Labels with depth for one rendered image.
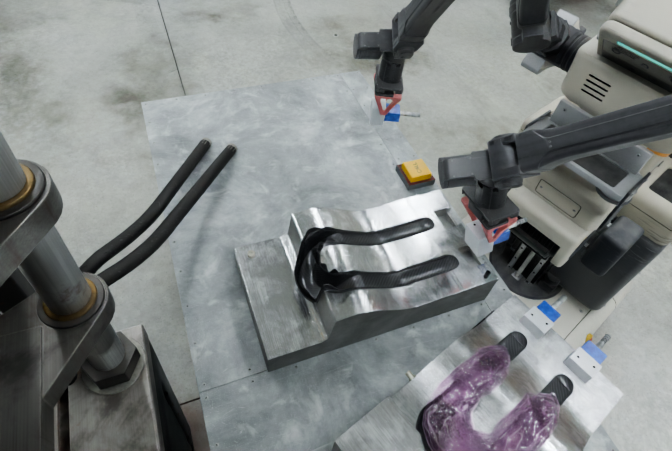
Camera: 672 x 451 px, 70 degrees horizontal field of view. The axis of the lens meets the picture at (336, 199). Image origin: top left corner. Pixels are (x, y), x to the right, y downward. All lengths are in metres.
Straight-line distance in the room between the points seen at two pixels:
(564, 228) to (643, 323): 1.13
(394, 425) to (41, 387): 0.52
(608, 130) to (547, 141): 0.08
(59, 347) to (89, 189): 1.69
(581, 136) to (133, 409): 0.87
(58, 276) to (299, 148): 0.78
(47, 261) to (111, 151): 1.92
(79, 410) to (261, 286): 0.38
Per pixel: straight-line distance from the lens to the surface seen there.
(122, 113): 2.81
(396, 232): 1.08
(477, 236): 1.00
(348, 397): 0.97
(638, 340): 2.37
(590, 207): 1.33
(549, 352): 1.07
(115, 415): 1.02
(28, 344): 0.82
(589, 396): 1.07
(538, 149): 0.77
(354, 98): 1.53
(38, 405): 0.78
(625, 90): 1.17
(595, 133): 0.73
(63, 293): 0.77
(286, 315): 0.96
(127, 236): 1.07
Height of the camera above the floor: 1.72
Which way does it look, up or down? 49 degrees down
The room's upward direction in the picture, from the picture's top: 8 degrees clockwise
